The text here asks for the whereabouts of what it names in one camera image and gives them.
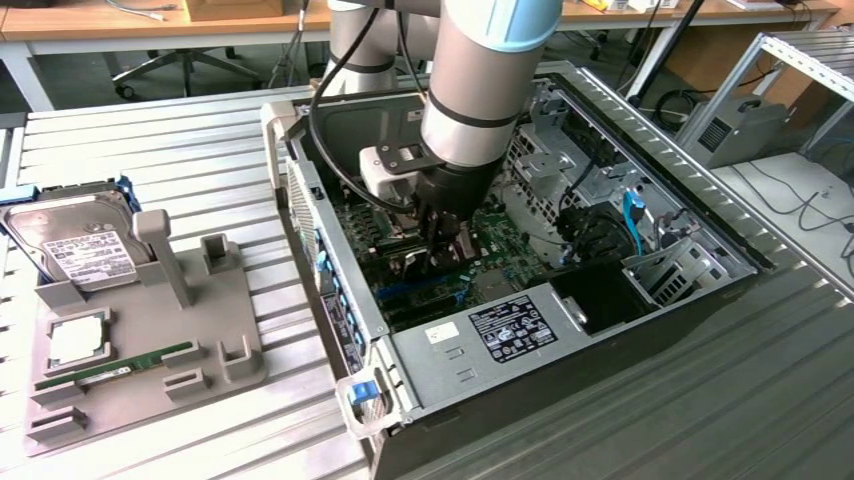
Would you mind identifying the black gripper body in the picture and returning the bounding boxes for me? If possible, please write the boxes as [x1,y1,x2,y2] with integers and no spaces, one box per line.
[417,159,501,222]

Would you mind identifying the green black graphics card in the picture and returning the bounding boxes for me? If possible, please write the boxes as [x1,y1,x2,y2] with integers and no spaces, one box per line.
[373,242,482,284]

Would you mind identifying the CPU socket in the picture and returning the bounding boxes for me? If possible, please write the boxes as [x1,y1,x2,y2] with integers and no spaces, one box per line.
[371,202,422,241]

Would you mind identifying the blue expansion slot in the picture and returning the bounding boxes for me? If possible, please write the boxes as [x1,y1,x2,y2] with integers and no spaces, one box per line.
[374,280,457,300]

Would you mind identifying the green motherboard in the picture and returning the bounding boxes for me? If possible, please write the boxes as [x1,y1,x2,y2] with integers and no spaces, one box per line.
[333,189,569,334]

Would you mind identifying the silver chipset chip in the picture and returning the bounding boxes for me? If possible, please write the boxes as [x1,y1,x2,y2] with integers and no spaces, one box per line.
[474,272,517,302]

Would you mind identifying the long black expansion slot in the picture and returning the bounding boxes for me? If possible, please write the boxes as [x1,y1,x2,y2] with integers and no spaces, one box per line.
[393,307,469,329]
[384,295,462,314]

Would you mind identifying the silver metal drive cage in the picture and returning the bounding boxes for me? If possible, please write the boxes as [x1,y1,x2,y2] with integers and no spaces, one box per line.
[497,122,642,261]

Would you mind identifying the silver labelled power supply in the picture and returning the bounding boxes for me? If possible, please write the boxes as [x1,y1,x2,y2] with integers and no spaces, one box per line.
[390,284,593,419]

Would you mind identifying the black plastic shroud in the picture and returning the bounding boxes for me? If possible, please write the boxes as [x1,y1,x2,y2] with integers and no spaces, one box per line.
[548,260,656,337]

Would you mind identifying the black office chair base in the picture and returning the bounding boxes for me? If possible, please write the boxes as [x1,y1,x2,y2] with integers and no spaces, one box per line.
[546,28,610,62]
[110,46,263,100]

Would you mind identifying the silver slotted disk bay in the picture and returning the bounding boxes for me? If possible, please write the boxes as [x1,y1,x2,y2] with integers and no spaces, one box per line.
[620,237,720,309]

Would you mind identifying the open black PC case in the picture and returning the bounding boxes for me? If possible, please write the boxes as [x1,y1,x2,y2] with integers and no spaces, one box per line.
[259,59,776,480]

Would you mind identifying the black tripod pole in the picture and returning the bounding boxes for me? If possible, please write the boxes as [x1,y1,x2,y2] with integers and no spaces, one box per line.
[637,0,708,101]

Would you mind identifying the grey metal control box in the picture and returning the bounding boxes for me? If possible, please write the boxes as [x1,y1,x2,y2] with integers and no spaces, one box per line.
[693,99,803,169]

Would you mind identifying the brown wooden cabinet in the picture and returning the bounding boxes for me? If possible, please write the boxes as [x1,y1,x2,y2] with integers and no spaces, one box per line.
[666,24,836,131]

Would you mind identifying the green RAM stick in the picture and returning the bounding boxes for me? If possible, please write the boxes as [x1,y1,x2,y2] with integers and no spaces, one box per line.
[33,344,202,394]

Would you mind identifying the brown cardboard box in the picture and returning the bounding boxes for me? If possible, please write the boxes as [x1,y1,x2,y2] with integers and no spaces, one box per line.
[189,0,286,22]

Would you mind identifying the grey plastic parts rack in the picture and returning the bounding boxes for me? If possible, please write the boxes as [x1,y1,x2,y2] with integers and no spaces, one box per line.
[25,209,273,459]

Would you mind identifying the silver hard disk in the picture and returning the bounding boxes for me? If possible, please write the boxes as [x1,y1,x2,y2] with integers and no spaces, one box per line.
[0,192,153,294]

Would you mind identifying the silver CPU chip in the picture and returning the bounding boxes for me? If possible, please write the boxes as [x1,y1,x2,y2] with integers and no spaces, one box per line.
[47,314,113,369]

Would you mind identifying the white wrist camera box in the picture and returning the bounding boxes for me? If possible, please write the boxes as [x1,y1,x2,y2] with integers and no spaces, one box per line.
[358,142,442,207]

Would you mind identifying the black wire bundle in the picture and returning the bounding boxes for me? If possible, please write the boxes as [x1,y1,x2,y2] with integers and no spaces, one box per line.
[558,207,636,264]

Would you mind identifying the black camera cable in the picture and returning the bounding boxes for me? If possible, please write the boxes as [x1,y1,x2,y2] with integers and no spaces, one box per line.
[307,0,420,211]

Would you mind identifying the blue data wire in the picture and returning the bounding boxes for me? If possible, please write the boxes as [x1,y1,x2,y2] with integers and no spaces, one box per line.
[624,192,646,259]

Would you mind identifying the black hanging cable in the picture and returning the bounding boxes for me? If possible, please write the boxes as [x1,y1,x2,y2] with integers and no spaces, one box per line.
[283,0,315,86]

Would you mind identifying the aluminium frame shelf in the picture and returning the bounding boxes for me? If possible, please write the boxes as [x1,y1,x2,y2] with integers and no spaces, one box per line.
[673,29,854,166]

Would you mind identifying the wooden desk white frame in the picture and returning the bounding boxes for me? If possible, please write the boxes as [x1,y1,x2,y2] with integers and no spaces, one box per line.
[0,0,335,114]
[560,0,844,99]

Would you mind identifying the grey cable white plug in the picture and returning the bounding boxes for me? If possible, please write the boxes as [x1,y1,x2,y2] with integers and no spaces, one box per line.
[105,0,181,22]

